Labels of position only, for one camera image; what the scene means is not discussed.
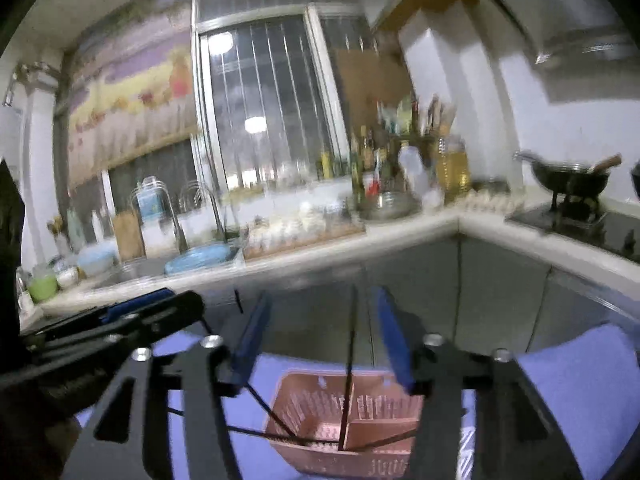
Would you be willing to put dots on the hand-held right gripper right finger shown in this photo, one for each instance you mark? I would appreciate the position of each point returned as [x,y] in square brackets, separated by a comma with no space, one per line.
[395,345]

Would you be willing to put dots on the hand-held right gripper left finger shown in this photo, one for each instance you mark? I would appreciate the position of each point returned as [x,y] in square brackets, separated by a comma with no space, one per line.
[247,345]

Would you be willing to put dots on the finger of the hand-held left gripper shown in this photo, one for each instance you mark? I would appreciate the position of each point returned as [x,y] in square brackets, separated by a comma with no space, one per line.
[135,305]
[170,312]

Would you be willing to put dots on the dark wooden chopstick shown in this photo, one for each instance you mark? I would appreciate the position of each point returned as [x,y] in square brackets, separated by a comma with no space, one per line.
[250,431]
[385,437]
[272,412]
[349,360]

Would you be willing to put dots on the pink plastic utensil basket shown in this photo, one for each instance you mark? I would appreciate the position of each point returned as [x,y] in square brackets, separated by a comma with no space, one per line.
[390,412]

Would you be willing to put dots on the green bowl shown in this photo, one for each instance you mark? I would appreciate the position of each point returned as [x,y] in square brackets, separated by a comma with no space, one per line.
[42,287]

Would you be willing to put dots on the light blue bowl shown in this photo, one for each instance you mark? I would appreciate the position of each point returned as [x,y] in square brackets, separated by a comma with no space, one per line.
[97,260]

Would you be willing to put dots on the small white bowl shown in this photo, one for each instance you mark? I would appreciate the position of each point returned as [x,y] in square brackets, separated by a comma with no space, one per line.
[68,277]

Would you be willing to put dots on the blue plate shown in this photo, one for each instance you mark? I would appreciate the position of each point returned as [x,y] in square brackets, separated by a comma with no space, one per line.
[200,260]

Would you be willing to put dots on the wooden cutting board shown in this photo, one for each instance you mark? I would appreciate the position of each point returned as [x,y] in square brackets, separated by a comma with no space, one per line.
[129,235]

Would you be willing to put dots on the pale green bottle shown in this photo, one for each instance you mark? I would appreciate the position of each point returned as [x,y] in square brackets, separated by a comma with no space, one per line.
[76,232]

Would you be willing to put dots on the angular steel faucet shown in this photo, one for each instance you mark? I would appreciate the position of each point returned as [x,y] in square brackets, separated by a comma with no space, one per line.
[172,225]

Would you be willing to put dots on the water filter jug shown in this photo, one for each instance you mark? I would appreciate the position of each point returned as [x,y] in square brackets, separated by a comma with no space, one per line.
[149,200]

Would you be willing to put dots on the curved steel faucet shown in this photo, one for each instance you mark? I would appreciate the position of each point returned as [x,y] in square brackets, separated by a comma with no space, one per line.
[212,210]

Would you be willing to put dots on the grey kitchen counter cabinet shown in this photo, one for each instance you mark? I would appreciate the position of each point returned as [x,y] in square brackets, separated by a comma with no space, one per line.
[500,285]

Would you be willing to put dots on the steel bowl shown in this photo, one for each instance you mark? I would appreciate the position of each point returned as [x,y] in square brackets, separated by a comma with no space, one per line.
[392,207]

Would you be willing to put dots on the tray of eggs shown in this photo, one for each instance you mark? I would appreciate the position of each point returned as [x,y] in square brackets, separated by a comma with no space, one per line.
[487,202]

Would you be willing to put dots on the white plastic bottle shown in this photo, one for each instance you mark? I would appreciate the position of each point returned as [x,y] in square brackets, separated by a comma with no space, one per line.
[412,170]

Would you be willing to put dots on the large cooking oil bottle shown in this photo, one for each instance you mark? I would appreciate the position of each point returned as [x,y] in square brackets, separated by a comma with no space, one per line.
[452,170]

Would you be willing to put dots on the blue printed tablecloth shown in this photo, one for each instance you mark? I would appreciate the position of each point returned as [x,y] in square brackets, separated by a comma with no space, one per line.
[575,385]

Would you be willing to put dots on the row of condiment bottles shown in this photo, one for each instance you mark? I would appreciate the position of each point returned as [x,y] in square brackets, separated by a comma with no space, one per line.
[370,155]

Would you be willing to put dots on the barred kitchen window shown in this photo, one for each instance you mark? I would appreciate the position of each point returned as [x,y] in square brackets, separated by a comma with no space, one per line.
[270,100]

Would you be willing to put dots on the black gas stove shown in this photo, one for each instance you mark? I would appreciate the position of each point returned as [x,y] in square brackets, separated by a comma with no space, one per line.
[600,230]

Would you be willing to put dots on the brown cardboard panel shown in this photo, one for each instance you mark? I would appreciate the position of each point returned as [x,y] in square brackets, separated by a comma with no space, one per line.
[372,90]

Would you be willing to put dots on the black lidded wok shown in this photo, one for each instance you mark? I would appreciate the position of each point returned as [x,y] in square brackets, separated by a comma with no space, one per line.
[636,177]

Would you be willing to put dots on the steel range hood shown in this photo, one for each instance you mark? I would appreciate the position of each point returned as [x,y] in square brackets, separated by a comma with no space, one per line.
[560,10]

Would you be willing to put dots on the metal wall pipe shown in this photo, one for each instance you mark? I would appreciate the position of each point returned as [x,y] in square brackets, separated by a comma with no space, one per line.
[30,71]

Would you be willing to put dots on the fruit print wall poster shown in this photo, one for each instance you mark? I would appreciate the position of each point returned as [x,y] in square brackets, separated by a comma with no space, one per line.
[130,95]

